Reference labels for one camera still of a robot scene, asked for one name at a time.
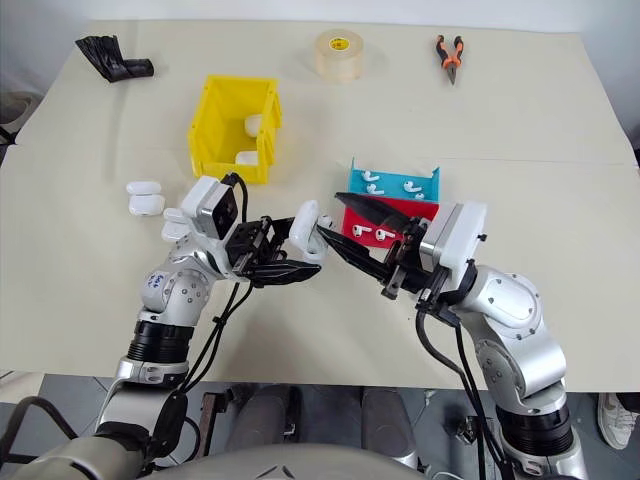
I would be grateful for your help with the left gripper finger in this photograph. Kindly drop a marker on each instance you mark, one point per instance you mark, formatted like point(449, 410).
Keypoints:
point(284, 226)
point(287, 273)

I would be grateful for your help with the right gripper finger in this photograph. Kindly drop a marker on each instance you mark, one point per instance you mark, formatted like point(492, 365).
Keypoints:
point(357, 255)
point(375, 212)

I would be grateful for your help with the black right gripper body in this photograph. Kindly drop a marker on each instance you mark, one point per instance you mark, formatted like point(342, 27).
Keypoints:
point(407, 270)

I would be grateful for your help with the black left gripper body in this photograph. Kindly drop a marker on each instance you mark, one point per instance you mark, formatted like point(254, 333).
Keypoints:
point(250, 242)

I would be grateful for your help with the white earbud case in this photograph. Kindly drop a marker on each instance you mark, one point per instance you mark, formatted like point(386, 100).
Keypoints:
point(175, 230)
point(306, 227)
point(142, 187)
point(247, 158)
point(146, 204)

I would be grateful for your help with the white earbud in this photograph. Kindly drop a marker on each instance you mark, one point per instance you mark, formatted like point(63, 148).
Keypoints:
point(419, 196)
point(360, 230)
point(369, 175)
point(374, 188)
point(383, 233)
point(325, 220)
point(411, 186)

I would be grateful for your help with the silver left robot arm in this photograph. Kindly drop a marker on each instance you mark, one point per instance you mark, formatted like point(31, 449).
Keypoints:
point(170, 295)

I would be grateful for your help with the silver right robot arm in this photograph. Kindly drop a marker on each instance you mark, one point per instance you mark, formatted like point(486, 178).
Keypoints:
point(510, 300)

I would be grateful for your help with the yellow plastic bin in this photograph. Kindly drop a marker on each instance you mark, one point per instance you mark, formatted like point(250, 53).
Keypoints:
point(215, 125)

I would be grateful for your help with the red tray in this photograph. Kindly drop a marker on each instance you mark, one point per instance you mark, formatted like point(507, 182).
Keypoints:
point(415, 210)

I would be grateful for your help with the blue tray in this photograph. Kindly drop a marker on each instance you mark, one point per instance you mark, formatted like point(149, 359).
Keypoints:
point(395, 176)

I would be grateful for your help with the dark rounded shape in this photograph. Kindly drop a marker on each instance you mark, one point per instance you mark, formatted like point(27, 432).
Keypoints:
point(387, 420)
point(262, 415)

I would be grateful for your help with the beige tape roll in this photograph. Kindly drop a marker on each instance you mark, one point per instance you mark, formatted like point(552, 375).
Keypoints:
point(339, 55)

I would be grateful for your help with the orange black pliers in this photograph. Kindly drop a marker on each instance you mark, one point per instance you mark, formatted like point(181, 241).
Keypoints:
point(451, 60)

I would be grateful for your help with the silver robot torso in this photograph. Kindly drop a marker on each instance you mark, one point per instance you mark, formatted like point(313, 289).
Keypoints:
point(280, 465)

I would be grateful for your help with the black plastic bag roll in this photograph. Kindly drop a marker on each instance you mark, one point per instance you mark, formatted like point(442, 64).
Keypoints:
point(107, 57)

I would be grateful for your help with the white shoe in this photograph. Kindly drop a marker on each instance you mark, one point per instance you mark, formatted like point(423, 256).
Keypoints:
point(617, 417)

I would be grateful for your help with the dark grey chair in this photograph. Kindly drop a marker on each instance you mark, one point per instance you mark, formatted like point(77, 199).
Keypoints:
point(15, 107)

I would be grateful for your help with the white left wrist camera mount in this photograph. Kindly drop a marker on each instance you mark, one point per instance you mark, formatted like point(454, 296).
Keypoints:
point(207, 205)

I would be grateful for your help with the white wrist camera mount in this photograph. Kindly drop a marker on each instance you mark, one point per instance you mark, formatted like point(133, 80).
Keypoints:
point(460, 235)
point(207, 205)

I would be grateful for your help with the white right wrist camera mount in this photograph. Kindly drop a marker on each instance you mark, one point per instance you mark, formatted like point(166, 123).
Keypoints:
point(460, 235)

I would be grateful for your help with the dark metal bracket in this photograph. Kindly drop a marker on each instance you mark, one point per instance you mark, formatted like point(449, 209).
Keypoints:
point(210, 420)

